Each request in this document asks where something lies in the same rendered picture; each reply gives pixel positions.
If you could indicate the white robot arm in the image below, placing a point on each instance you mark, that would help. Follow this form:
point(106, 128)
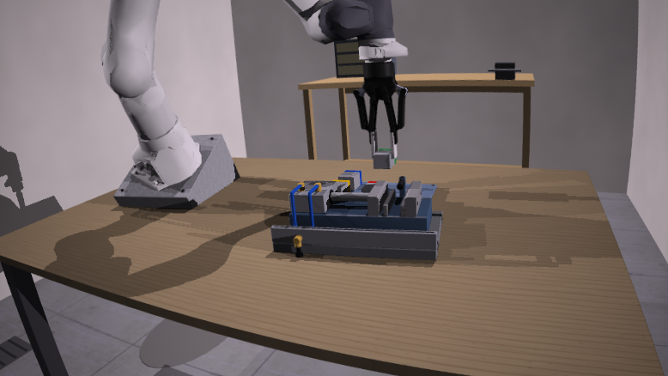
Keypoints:
point(170, 155)

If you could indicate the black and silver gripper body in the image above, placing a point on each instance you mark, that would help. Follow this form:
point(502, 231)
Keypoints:
point(386, 75)

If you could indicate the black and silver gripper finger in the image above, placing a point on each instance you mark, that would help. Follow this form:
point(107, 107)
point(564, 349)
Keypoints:
point(394, 127)
point(365, 125)

